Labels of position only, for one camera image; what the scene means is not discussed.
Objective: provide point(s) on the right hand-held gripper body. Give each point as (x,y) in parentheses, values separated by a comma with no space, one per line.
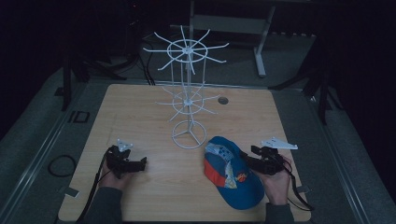
(270,161)

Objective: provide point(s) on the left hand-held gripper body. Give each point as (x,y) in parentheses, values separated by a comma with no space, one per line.
(117,158)

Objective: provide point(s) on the blue and orange cap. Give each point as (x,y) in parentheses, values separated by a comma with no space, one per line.
(232,177)

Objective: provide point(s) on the person's left hand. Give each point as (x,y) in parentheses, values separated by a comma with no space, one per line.
(115,182)

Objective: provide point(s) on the person's right hand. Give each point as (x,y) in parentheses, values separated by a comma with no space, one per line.
(276,186)

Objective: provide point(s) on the round table grommet hole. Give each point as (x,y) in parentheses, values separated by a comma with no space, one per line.
(223,100)

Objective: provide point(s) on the black tripod stand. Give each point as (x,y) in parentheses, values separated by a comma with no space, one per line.
(323,93)
(66,81)

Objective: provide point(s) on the white metal desk frame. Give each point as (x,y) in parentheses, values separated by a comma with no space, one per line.
(261,46)

